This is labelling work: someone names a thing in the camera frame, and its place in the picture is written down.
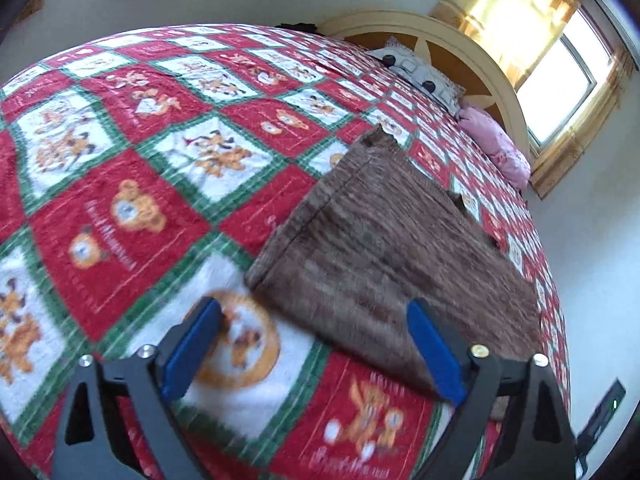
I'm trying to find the brown knit sun-pattern sweater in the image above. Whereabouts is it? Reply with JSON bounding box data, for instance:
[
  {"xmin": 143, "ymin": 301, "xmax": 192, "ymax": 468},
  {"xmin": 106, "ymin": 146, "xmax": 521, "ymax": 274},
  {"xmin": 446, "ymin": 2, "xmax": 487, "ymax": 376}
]
[{"xmin": 245, "ymin": 128, "xmax": 544, "ymax": 392}]

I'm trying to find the yellow curtain right of headboard window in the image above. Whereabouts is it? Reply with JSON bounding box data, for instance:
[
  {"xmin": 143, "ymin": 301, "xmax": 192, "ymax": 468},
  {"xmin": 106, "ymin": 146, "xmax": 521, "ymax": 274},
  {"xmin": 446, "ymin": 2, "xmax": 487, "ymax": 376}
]
[{"xmin": 529, "ymin": 47, "xmax": 636, "ymax": 200}]

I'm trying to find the yellow curtain of headboard window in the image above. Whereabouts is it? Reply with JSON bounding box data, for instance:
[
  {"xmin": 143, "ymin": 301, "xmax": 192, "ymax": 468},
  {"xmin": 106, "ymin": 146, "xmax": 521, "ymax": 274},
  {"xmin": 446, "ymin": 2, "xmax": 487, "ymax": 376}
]
[
  {"xmin": 431, "ymin": 0, "xmax": 582, "ymax": 89},
  {"xmin": 529, "ymin": 47, "xmax": 636, "ymax": 200}
]

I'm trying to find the red white checkered quilt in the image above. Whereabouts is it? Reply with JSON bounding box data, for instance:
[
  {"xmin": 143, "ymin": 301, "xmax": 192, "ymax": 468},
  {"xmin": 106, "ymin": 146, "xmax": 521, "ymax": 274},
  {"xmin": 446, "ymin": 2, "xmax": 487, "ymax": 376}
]
[{"xmin": 1, "ymin": 24, "xmax": 568, "ymax": 479}]

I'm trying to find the pink pillow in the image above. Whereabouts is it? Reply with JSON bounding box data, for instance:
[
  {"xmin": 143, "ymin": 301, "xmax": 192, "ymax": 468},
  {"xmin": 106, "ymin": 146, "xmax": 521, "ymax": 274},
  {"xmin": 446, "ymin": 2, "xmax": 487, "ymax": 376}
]
[{"xmin": 458, "ymin": 106, "xmax": 532, "ymax": 192}]

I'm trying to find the cream arched wooden headboard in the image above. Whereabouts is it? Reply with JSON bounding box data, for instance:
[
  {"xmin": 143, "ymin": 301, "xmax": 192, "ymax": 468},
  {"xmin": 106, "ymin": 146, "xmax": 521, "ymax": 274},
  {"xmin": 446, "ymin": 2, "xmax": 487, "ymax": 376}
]
[{"xmin": 318, "ymin": 10, "xmax": 533, "ymax": 159}]

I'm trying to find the white grey patterned pillow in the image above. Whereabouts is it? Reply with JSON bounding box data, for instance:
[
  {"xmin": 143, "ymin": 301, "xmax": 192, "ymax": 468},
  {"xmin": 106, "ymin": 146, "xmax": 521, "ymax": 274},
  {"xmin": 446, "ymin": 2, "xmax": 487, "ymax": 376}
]
[{"xmin": 367, "ymin": 37, "xmax": 465, "ymax": 118}]

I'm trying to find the yellow curtain left of headboard window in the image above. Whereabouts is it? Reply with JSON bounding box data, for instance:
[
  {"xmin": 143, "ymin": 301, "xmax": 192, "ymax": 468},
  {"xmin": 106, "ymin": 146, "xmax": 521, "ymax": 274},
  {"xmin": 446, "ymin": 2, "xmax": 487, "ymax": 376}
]
[{"xmin": 431, "ymin": 0, "xmax": 582, "ymax": 89}]

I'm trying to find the black object beside bed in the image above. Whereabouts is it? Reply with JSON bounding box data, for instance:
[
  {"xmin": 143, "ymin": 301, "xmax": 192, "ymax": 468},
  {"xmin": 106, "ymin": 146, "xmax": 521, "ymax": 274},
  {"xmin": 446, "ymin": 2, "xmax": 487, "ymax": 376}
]
[{"xmin": 278, "ymin": 22, "xmax": 321, "ymax": 36}]

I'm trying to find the headboard wall window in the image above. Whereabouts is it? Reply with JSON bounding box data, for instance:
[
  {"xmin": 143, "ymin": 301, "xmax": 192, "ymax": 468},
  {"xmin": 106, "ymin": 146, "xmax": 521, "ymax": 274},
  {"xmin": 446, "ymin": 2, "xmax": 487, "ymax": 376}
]
[{"xmin": 516, "ymin": 10, "xmax": 613, "ymax": 155}]

